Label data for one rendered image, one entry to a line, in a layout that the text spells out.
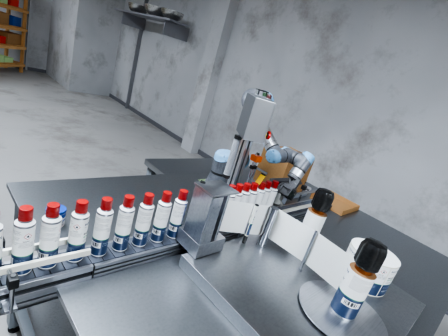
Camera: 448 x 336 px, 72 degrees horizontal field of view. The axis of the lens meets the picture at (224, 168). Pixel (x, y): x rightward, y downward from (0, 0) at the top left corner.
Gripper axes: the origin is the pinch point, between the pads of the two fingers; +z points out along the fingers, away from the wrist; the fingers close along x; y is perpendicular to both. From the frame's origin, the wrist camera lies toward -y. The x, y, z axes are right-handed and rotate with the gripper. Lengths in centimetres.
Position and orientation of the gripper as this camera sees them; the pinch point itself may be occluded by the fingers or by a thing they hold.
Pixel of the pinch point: (270, 205)
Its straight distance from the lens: 170.0
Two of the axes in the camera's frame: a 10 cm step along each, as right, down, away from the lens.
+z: -5.9, 8.0, -0.9
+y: 6.6, 4.1, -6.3
